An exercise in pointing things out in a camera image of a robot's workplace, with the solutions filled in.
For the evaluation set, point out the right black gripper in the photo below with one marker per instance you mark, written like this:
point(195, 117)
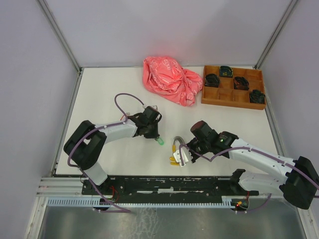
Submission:
point(193, 157)

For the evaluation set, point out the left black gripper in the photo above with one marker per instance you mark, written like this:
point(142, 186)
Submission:
point(155, 134)

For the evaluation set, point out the green tag key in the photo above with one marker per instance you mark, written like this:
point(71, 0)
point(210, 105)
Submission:
point(160, 141)

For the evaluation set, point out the keyring with yellow blue tags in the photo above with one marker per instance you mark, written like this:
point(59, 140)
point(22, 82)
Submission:
point(176, 139)

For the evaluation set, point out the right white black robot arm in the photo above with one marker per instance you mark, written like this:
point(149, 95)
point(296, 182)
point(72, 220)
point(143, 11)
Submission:
point(294, 179)

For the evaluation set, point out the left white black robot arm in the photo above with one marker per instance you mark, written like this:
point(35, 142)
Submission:
point(87, 141)

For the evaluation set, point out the pink crumpled cloth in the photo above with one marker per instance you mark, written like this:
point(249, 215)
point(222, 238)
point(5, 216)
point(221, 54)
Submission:
point(165, 77)

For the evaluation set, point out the dark roll left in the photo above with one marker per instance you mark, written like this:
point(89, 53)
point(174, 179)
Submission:
point(212, 80)

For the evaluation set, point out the dark roll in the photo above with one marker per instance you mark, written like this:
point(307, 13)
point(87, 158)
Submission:
point(257, 97)
point(225, 71)
point(212, 80)
point(240, 83)

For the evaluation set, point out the wooden compartment tray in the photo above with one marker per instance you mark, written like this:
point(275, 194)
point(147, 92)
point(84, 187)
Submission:
point(226, 95)

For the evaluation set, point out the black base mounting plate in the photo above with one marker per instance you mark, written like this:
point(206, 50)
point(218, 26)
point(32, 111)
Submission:
point(173, 189)

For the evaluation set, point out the dark roll right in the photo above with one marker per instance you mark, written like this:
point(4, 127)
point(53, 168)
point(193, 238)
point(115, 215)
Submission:
point(257, 97)

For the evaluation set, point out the dark roll centre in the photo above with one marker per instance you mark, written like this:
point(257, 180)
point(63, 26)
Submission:
point(240, 83)

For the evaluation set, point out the dark roll top middle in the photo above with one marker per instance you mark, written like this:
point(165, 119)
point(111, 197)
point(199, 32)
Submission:
point(225, 71)

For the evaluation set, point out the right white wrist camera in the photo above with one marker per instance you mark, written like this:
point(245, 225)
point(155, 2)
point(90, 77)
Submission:
point(182, 155)

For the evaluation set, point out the aluminium frame rail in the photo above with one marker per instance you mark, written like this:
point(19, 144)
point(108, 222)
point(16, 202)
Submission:
point(59, 187)

